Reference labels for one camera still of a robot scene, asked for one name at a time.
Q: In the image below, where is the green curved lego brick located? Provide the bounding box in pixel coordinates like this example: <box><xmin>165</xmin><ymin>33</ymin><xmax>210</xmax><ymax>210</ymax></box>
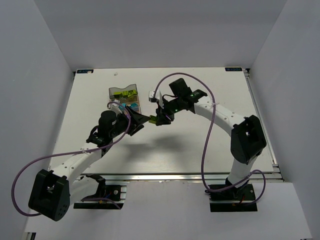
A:
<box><xmin>148</xmin><ymin>115</ymin><xmax>158</xmax><ymax>125</ymax></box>

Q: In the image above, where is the teal lego brick with studs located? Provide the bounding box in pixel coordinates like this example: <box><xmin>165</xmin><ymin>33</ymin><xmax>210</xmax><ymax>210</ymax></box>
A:
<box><xmin>119</xmin><ymin>103</ymin><xmax>126</xmax><ymax>111</ymax></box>

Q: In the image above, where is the green purple lego stack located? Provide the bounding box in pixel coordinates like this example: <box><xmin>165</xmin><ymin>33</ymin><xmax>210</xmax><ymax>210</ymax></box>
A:
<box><xmin>127</xmin><ymin>89</ymin><xmax>138</xmax><ymax>98</ymax></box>

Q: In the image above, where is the green square lego brick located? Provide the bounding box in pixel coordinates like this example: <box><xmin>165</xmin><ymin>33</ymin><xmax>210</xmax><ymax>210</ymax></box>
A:
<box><xmin>112</xmin><ymin>92</ymin><xmax>123</xmax><ymax>99</ymax></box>

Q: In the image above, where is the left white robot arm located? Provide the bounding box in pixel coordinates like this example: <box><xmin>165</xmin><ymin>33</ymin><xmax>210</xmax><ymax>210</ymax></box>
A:
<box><xmin>28</xmin><ymin>106</ymin><xmax>150</xmax><ymax>222</ymax></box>

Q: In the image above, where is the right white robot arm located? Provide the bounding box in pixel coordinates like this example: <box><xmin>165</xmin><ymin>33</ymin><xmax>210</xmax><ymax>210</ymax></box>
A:
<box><xmin>149</xmin><ymin>78</ymin><xmax>267</xmax><ymax>192</ymax></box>

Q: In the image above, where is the clear plastic tray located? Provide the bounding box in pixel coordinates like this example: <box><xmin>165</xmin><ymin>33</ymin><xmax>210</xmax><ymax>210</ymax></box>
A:
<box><xmin>132</xmin><ymin>106</ymin><xmax>141</xmax><ymax>114</ymax></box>

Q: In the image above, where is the amber plastic tray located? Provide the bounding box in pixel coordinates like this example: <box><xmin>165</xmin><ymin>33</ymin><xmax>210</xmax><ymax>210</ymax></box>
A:
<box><xmin>109</xmin><ymin>95</ymin><xmax>140</xmax><ymax>109</ymax></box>

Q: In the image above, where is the blue label right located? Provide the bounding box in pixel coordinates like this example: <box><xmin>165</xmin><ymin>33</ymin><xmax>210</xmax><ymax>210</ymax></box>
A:
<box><xmin>224</xmin><ymin>67</ymin><xmax>243</xmax><ymax>72</ymax></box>

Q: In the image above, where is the blue label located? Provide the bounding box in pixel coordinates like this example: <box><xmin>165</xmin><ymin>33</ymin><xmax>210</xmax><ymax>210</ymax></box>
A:
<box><xmin>76</xmin><ymin>69</ymin><xmax>94</xmax><ymax>74</ymax></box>
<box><xmin>224</xmin><ymin>67</ymin><xmax>243</xmax><ymax>72</ymax></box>

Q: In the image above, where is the blue label left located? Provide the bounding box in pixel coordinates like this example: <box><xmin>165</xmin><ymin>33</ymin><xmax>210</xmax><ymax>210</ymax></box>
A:
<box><xmin>76</xmin><ymin>69</ymin><xmax>94</xmax><ymax>74</ymax></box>

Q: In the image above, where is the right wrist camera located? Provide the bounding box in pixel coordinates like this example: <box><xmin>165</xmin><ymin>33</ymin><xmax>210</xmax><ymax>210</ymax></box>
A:
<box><xmin>148</xmin><ymin>90</ymin><xmax>164</xmax><ymax>108</ymax></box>

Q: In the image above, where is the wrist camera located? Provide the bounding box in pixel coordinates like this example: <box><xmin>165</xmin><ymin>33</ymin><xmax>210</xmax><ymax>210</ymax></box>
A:
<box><xmin>148</xmin><ymin>90</ymin><xmax>164</xmax><ymax>108</ymax></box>
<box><xmin>108</xmin><ymin>103</ymin><xmax>123</xmax><ymax>115</ymax></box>

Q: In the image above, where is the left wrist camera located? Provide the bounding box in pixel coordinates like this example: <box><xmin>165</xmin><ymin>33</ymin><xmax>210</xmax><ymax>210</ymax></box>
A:
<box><xmin>108</xmin><ymin>103</ymin><xmax>123</xmax><ymax>115</ymax></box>

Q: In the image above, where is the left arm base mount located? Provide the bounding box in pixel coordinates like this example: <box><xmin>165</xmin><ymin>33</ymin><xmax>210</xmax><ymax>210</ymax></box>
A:
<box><xmin>70</xmin><ymin>173</ymin><xmax>127</xmax><ymax>210</ymax></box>

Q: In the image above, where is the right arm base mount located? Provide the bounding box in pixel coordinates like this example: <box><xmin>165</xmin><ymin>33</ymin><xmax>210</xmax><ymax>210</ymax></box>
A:
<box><xmin>204</xmin><ymin>184</ymin><xmax>258</xmax><ymax>213</ymax></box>

